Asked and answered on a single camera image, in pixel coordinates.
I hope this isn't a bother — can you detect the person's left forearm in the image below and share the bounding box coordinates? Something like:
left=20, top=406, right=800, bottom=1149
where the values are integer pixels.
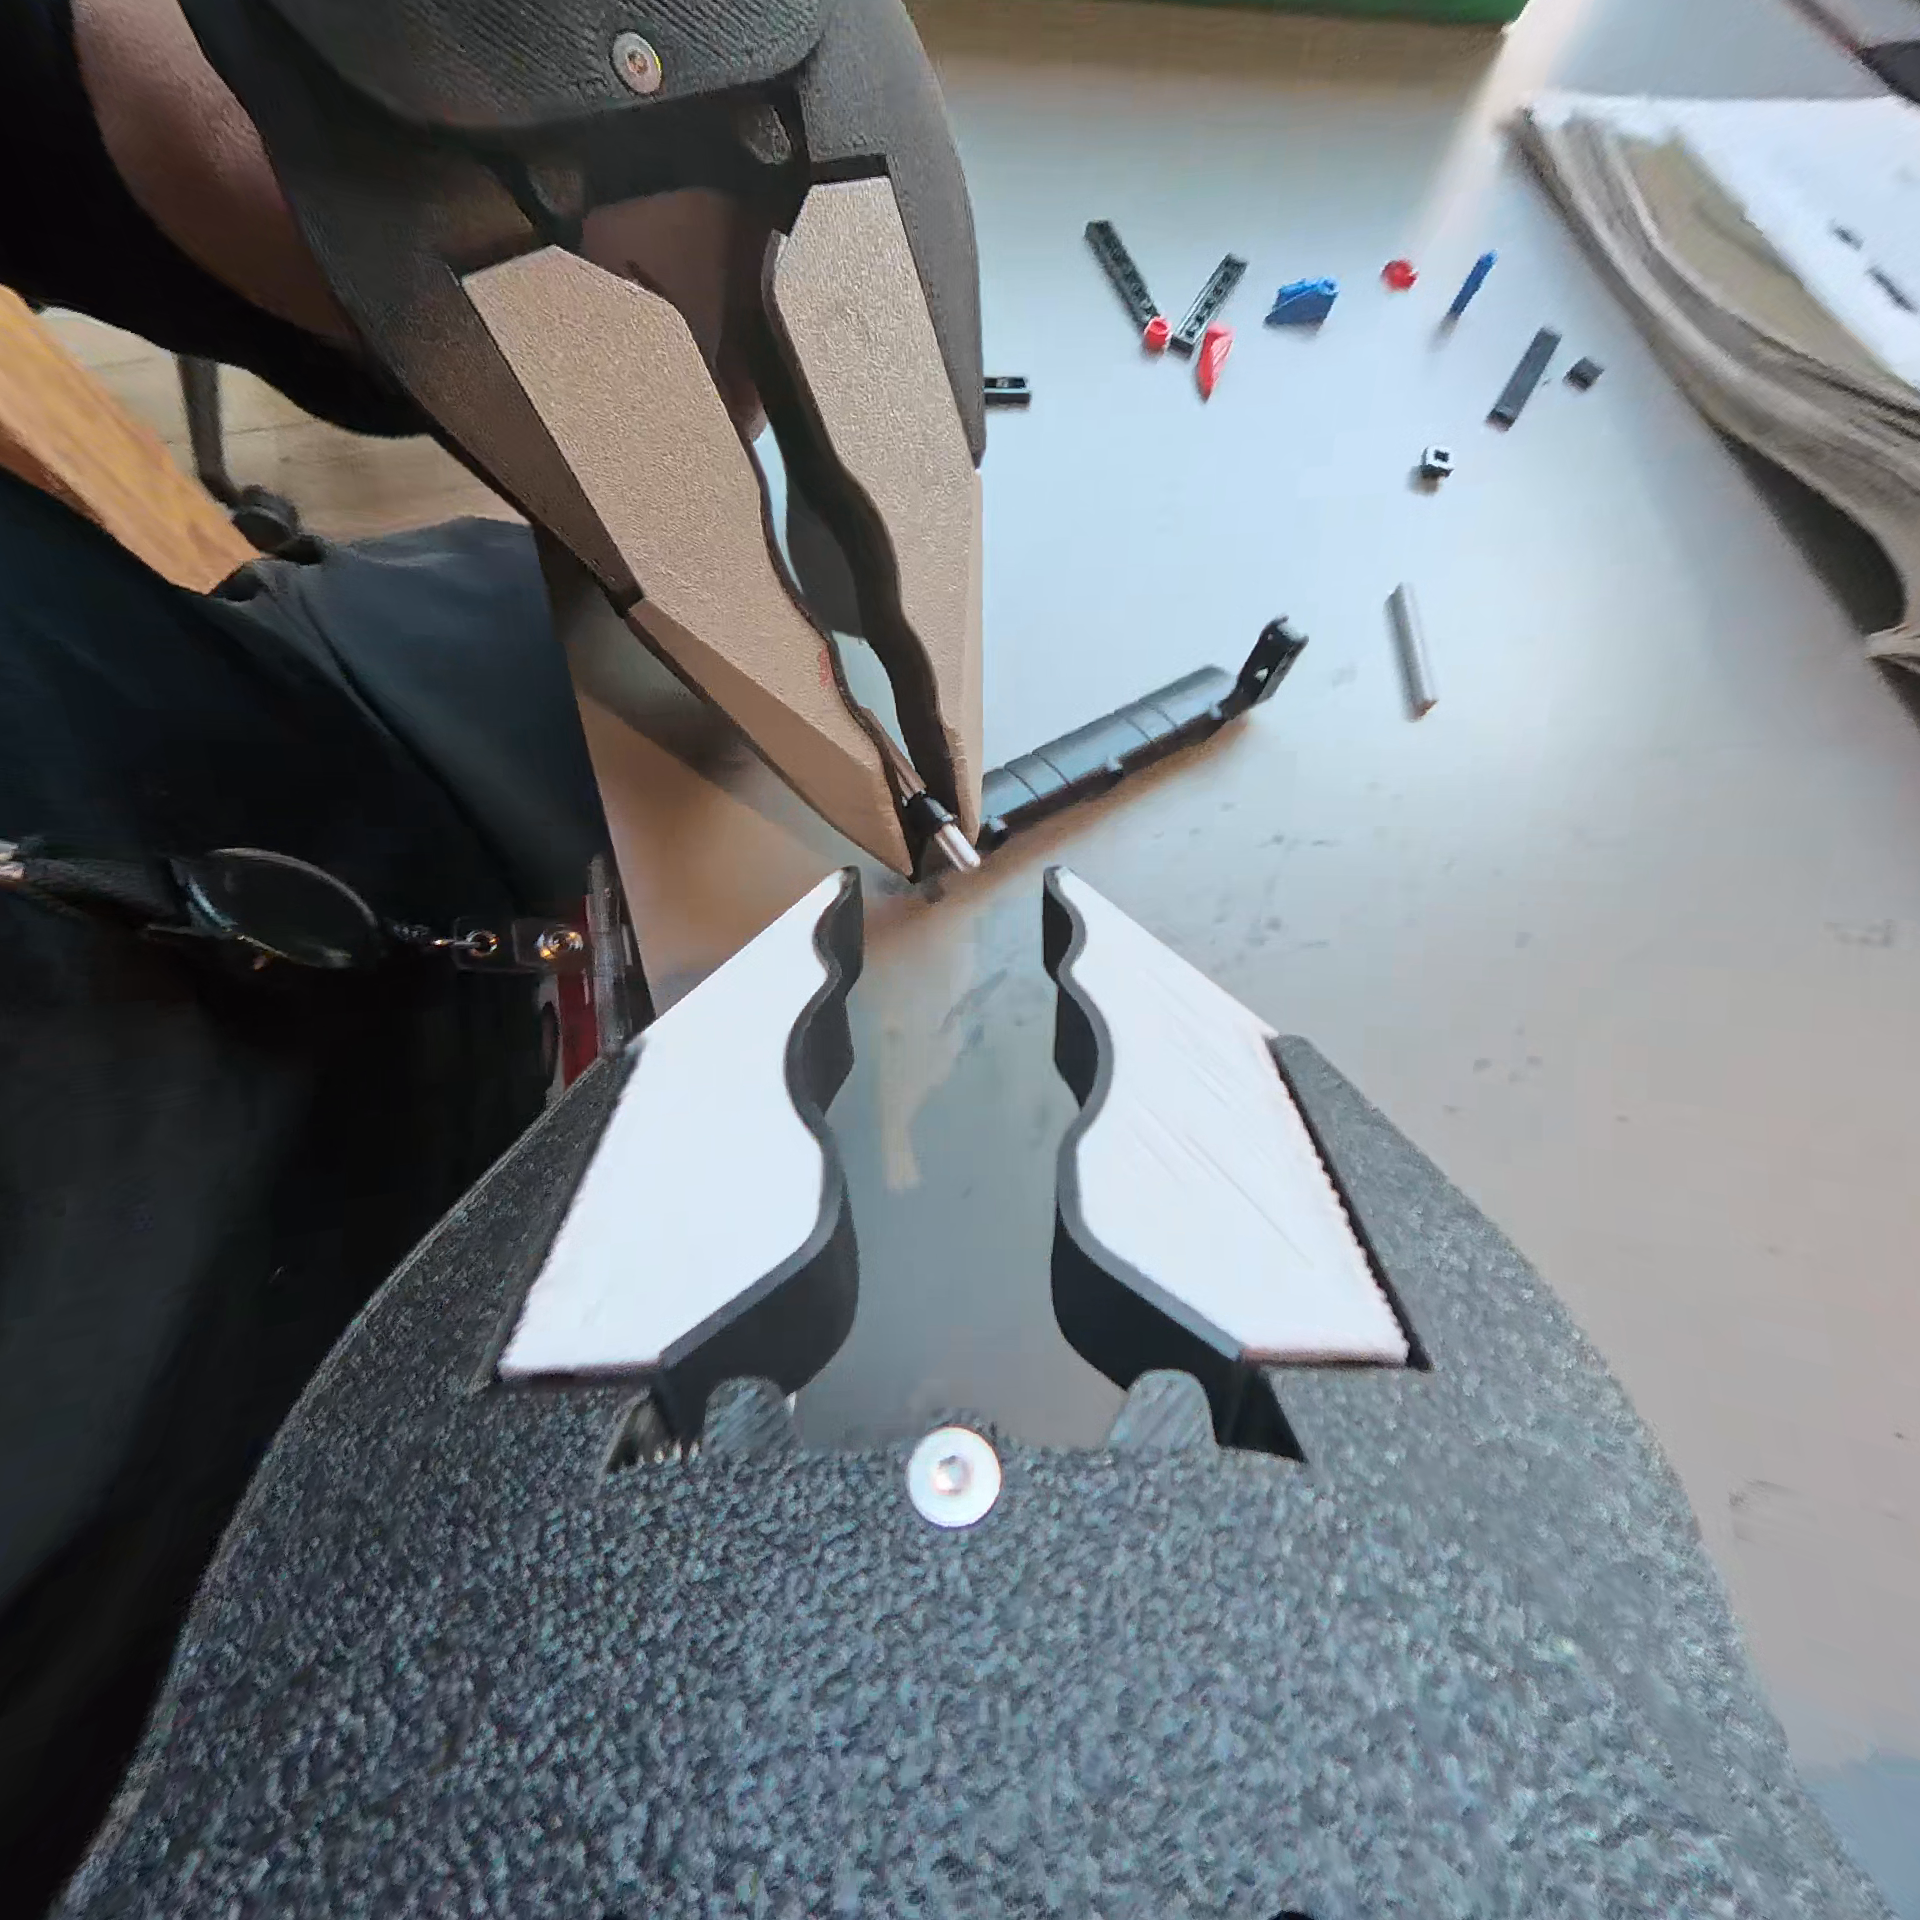
left=0, top=0, right=436, bottom=438

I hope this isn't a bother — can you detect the brown wooden plank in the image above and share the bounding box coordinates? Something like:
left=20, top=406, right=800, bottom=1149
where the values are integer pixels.
left=0, top=285, right=260, bottom=595

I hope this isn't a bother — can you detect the open instruction booklet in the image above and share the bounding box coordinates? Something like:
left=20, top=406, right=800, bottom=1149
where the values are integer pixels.
left=1509, top=91, right=1920, bottom=677

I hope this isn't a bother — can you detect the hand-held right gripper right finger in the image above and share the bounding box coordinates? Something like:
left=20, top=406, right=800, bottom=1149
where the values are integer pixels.
left=1041, top=869, right=1409, bottom=1456

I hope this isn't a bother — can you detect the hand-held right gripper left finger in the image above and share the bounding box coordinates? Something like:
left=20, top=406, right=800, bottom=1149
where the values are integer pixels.
left=498, top=869, right=865, bottom=1421

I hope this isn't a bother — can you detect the long black beam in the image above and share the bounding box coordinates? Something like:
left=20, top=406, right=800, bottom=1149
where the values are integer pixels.
left=1170, top=255, right=1252, bottom=352
left=1087, top=220, right=1161, bottom=324

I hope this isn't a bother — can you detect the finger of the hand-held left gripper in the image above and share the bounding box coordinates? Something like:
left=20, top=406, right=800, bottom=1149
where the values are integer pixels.
left=760, top=177, right=986, bottom=841
left=461, top=243, right=922, bottom=882

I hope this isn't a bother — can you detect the black badge reel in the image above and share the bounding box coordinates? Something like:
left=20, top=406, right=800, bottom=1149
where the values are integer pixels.
left=0, top=839, right=594, bottom=975

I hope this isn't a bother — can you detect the person's left hand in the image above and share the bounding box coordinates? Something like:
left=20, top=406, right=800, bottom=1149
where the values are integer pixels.
left=580, top=192, right=773, bottom=451

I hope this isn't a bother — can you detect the grey desk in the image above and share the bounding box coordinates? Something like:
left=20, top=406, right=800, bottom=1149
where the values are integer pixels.
left=577, top=0, right=1920, bottom=1803

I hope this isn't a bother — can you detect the green storage bin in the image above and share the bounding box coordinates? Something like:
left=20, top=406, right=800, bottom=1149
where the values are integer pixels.
left=930, top=0, right=1521, bottom=27

